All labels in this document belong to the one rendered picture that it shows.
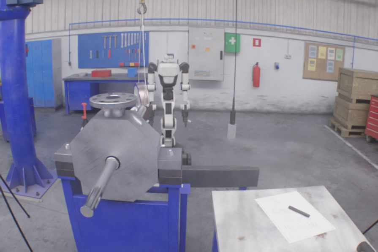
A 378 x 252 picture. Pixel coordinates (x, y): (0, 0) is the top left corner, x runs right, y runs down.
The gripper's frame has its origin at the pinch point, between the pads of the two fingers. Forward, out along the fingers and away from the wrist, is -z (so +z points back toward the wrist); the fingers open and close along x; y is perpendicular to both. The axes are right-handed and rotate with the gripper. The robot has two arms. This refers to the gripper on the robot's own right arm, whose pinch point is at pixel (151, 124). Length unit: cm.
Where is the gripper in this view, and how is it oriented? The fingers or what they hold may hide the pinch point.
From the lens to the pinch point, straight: 381.2
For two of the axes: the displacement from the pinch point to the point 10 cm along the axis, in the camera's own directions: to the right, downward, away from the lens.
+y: 9.9, -0.1, 1.1
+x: 1.1, 0.7, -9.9
